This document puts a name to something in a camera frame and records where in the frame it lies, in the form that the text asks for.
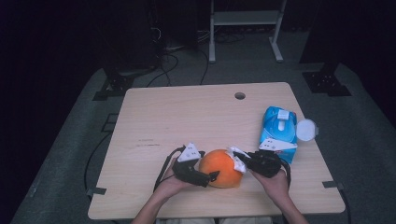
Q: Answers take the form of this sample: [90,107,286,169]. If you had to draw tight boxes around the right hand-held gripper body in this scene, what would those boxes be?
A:
[248,137,298,179]

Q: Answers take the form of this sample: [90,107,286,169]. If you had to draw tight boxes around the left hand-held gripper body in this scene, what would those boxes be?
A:
[171,142,211,189]

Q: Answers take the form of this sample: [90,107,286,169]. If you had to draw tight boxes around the orange plush toy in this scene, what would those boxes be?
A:
[198,148,245,189]

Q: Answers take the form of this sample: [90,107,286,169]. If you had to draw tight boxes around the blue wet wipe pack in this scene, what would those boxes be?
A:
[260,105,319,165]

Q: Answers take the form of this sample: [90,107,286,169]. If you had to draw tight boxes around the person's left hand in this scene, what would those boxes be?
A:
[152,167,192,202]

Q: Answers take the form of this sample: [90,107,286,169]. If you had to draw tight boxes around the person's right hand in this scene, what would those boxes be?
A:
[251,169,290,203]

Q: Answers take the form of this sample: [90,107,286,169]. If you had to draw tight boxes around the grey tape strip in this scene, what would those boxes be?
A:
[321,180,345,191]
[86,186,107,197]

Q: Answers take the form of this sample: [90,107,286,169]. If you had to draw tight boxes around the black tape outline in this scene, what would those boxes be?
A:
[101,113,120,133]

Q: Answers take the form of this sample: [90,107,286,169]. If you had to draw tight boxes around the black stand base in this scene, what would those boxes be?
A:
[92,73,135,102]
[302,63,353,97]

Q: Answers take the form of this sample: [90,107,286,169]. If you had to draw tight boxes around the white metal stand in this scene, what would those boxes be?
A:
[208,0,288,64]

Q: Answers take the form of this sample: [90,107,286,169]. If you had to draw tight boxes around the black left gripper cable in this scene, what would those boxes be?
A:
[152,145,186,192]

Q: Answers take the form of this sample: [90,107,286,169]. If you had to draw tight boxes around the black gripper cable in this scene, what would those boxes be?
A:
[279,158,292,188]
[152,145,186,192]

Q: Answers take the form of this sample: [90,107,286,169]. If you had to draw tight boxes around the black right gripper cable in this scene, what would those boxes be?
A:
[279,158,292,188]

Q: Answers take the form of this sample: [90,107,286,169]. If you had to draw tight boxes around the black floor cable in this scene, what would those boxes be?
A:
[199,48,210,86]
[146,52,180,88]

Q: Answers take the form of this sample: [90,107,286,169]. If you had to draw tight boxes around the black cable beside table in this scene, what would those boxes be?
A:
[338,189,353,224]
[83,132,113,191]

